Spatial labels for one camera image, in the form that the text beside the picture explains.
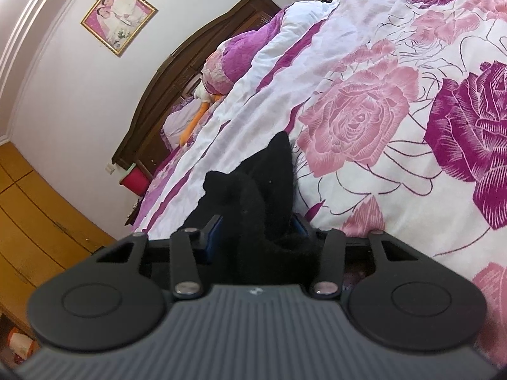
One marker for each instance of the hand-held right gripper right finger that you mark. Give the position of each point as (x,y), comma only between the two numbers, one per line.
(300,226)

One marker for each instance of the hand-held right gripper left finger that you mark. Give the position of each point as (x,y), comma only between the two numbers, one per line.
(213,241)

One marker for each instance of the black pants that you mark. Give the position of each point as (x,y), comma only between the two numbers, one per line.
(257,206)

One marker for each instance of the red plastic bucket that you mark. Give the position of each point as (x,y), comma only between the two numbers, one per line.
(135,181)

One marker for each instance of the light purple pillow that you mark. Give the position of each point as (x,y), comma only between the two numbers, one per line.
(178,122)

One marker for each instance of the white orange plush toy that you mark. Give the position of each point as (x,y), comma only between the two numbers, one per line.
(198,116)

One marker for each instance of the floral purple white quilt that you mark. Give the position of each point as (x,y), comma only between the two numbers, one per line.
(356,87)

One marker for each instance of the brown wooden wardrobe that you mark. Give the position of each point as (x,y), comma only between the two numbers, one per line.
(43,206)

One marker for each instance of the folded purple floral blanket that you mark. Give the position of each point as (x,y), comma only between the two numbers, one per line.
(237,55)

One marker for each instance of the dark wooden headboard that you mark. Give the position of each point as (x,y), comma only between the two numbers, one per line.
(186,59)

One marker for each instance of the white orange box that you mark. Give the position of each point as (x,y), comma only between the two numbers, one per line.
(19,344)

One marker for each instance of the white wall socket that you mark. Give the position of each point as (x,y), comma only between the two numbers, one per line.
(111,168)

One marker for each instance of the gold framed wall picture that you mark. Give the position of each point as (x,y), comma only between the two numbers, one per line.
(119,16)

